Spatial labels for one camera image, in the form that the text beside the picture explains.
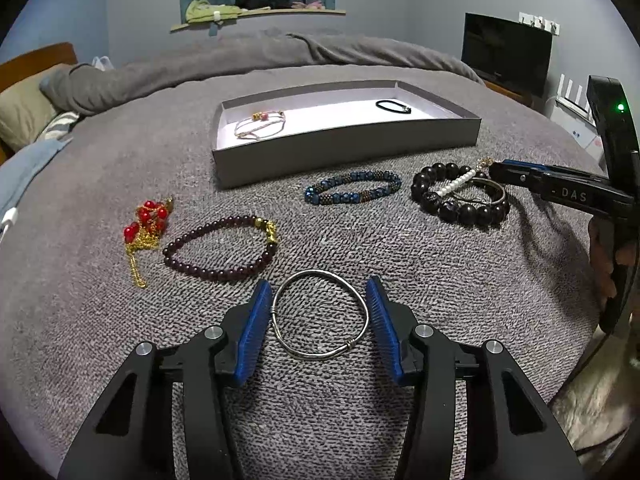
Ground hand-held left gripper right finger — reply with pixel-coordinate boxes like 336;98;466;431
365;276;586;480

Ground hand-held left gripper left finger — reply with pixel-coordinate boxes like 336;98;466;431
57;280;273;480

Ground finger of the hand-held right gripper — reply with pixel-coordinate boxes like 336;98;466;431
492;158;612;183
488;165;637;222

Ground silver wire bangle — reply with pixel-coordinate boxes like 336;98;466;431
270;269;371;361

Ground white pearl bracelet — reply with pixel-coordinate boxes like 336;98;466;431
436;157;493;200

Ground dark red bead bracelet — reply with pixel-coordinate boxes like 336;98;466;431
163;215;279;283

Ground large dark bead bracelet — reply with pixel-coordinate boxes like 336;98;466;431
411;162;511;227

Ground blue beaded bracelet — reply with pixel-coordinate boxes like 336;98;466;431
304;170;403;207

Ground red bead gold chain bracelet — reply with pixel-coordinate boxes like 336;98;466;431
123;196;176;289

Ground grey cardboard tray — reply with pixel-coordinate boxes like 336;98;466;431
211;80;482;190

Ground person's right hand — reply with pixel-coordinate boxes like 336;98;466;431
588;219;638;311

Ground white appliance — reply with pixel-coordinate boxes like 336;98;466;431
550;105;608;166

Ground white router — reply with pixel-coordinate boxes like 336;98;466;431
556;74;597;123

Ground wooden desk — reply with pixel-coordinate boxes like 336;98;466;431
485;80;546;108

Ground grey blanket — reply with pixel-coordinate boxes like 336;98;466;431
0;30;608;480

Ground black monitor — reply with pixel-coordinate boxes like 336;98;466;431
461;12;553;97

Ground light blue cloth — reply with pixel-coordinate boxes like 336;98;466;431
0;137;73;216

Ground striped pillow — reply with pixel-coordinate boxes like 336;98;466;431
37;110;81;143

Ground wooden window sill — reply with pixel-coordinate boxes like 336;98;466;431
170;8;347;32

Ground olive pillow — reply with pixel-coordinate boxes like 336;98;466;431
0;62;73;153

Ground green cloth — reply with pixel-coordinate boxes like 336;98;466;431
185;0;243;25

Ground black cloth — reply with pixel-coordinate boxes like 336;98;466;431
235;0;291;11

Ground wooden headboard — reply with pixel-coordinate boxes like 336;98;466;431
0;42;78;166

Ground white wall hooks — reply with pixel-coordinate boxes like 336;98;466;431
519;11;561;36

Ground pink cord bracelet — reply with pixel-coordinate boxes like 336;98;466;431
235;111;287;139

